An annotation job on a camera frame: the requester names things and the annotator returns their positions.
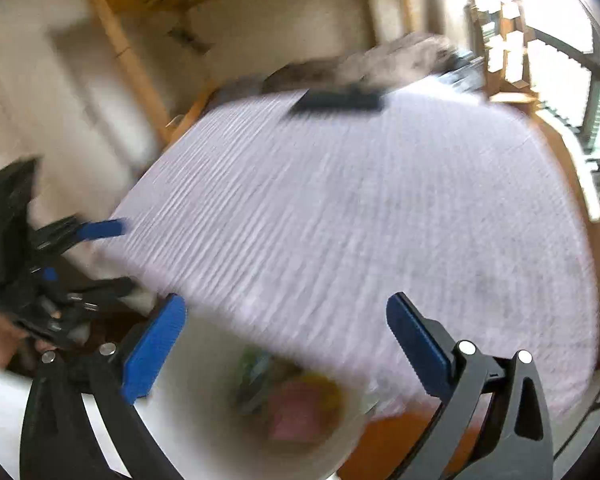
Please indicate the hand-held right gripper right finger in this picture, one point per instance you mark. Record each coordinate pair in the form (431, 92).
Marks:
(420, 345)

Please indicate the grey pillow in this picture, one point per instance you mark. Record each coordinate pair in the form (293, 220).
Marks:
(240, 91)

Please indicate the wooden bunk ladder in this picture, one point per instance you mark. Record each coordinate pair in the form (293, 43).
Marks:
(510, 92)

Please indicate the lilac quilted blanket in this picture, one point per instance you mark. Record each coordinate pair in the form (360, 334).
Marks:
(355, 200)

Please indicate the wooden bunk bed frame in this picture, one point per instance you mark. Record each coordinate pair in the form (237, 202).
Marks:
(125, 60)

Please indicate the black window railing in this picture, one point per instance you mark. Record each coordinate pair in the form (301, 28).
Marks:
(595, 105)

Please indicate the brown duvet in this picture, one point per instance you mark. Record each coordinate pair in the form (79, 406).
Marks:
(360, 67)

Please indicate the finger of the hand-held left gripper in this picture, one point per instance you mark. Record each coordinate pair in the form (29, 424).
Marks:
(105, 290)
(102, 229)

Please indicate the grey shirt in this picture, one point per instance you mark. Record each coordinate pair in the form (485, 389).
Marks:
(462, 77)

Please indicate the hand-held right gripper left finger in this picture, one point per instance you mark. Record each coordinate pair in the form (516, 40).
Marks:
(152, 347)

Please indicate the white bin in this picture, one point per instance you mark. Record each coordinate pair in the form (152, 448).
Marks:
(205, 385)

